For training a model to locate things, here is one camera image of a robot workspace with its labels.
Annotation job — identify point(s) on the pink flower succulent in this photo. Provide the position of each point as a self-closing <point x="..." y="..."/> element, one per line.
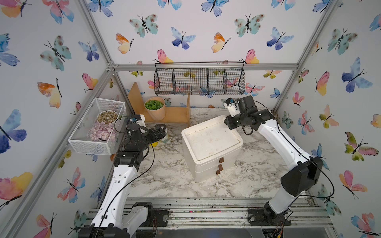
<point x="103" y="132"/>

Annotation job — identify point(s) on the black wire wall basket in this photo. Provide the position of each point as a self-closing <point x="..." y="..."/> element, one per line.
<point x="199" y="78"/>

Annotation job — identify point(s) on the wooden shelf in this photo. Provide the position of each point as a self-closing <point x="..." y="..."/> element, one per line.
<point x="180" y="115"/>

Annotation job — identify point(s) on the white plastic drawer cabinet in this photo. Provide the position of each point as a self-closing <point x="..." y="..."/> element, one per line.
<point x="206" y="139"/>

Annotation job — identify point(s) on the bowl of pebbles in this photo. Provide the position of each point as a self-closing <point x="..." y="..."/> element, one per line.
<point x="107" y="117"/>

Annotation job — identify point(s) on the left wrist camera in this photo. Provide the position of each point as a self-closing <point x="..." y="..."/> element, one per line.
<point x="138" y="119"/>

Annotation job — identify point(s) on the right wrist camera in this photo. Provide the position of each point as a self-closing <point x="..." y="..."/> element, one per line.
<point x="231" y="106"/>

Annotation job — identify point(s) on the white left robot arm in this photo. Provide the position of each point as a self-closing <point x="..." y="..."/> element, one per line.
<point x="119" y="181"/>

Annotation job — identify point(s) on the white top drawer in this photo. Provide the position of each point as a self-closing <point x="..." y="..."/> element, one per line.
<point x="225" y="158"/>

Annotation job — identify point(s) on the white mesh wall basket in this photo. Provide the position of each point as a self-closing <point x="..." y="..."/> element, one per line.
<point x="80" y="139"/>

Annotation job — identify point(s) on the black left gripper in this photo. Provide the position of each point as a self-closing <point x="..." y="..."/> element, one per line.
<point x="160" y="134"/>

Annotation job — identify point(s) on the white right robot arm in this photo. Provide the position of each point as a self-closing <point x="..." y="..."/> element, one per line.
<point x="304" y="170"/>

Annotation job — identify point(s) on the peach pot green plant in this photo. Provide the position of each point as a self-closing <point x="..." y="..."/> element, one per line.
<point x="156" y="108"/>

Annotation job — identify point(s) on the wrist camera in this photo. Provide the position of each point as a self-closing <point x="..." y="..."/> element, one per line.
<point x="231" y="106"/>
<point x="138" y="119"/>

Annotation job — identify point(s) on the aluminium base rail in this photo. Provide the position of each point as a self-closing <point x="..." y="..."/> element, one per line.
<point x="211" y="218"/>

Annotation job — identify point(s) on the small clear sticker jar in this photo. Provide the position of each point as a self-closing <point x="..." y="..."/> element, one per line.
<point x="165" y="139"/>

